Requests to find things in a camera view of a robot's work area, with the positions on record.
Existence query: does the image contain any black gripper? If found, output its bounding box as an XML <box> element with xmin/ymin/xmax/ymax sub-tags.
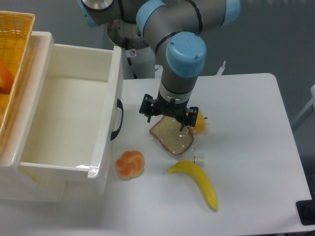
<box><xmin>139</xmin><ymin>92</ymin><xmax>199</xmax><ymax>131</ymax></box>

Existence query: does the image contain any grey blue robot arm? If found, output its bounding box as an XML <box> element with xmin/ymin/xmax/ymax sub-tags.
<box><xmin>78</xmin><ymin>0</ymin><xmax>241</xmax><ymax>127</ymax></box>

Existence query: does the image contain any brown toast slice in wrap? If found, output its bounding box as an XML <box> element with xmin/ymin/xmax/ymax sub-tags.
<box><xmin>149</xmin><ymin>116</ymin><xmax>194</xmax><ymax>155</ymax></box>

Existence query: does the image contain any yellow orange fruit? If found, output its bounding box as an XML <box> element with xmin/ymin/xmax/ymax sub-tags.
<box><xmin>188</xmin><ymin>110</ymin><xmax>206</xmax><ymax>134</ymax></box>

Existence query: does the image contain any yellow banana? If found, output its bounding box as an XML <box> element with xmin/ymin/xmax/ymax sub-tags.
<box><xmin>167</xmin><ymin>161</ymin><xmax>218</xmax><ymax>211</ymax></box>

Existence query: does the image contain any orange knotted bread roll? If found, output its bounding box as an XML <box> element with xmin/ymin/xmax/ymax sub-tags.
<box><xmin>115</xmin><ymin>150</ymin><xmax>145</xmax><ymax>180</ymax></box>

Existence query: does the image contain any white open plastic drawer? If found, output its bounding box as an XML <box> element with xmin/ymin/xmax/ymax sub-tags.
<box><xmin>20</xmin><ymin>44</ymin><xmax>124</xmax><ymax>194</ymax></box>

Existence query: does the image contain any orange fruit in basket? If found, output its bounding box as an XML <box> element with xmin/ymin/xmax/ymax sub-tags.
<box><xmin>0</xmin><ymin>61</ymin><xmax>14</xmax><ymax>94</ymax></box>

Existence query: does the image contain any black device at table edge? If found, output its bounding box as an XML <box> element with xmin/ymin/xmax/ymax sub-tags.
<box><xmin>296</xmin><ymin>200</ymin><xmax>315</xmax><ymax>226</ymax></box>

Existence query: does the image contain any white drawer cabinet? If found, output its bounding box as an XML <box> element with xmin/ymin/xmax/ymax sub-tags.
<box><xmin>0</xmin><ymin>31</ymin><xmax>65</xmax><ymax>202</ymax></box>

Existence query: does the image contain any yellow woven basket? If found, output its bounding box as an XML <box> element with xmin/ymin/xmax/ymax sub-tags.
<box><xmin>0</xmin><ymin>11</ymin><xmax>35</xmax><ymax>152</ymax></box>

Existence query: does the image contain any white frame at right edge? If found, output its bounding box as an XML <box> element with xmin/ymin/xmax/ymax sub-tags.
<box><xmin>291</xmin><ymin>85</ymin><xmax>315</xmax><ymax>132</ymax></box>

